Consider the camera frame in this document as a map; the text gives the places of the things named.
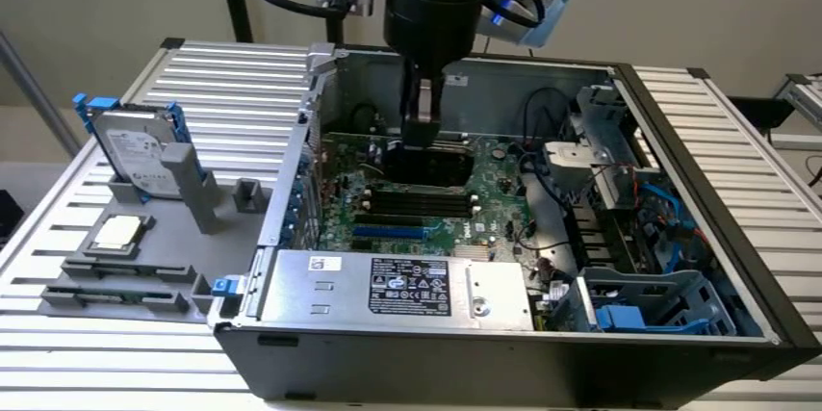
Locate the blue expansion slot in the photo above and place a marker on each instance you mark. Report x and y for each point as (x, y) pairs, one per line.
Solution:
(388, 233)

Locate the blue case latch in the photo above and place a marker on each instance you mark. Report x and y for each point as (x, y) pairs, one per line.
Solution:
(225, 286)

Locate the green motherboard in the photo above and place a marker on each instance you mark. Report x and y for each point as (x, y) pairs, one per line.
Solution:
(493, 180)

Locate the black open PC case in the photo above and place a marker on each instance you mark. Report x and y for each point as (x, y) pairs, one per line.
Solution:
(488, 363)

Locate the metal slat side table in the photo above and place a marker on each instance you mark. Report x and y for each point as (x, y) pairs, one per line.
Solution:
(799, 103)

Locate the grey parts rack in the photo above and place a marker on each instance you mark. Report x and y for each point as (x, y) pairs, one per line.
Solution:
(167, 238)

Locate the blue disk carrier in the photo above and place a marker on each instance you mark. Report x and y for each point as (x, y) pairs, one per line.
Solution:
(183, 141)

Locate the silver slanted pole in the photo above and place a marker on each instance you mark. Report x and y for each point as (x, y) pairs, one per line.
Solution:
(38, 98)

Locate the grey-blue disk bay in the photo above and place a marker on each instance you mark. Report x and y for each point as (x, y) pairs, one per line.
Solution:
(648, 300)

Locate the silver CPU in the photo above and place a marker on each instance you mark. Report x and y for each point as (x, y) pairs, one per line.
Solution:
(115, 235)

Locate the metal drive cage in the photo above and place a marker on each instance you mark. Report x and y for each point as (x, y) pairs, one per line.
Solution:
(610, 141)

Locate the silver chipset heatsink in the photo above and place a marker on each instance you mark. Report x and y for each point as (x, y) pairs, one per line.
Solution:
(471, 253)

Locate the silver power supply unit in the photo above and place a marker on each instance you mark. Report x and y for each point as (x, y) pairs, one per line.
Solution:
(359, 290)

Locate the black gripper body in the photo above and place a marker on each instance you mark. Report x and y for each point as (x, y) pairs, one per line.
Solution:
(429, 26)

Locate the silver hard disk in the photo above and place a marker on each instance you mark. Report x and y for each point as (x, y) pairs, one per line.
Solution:
(135, 151)

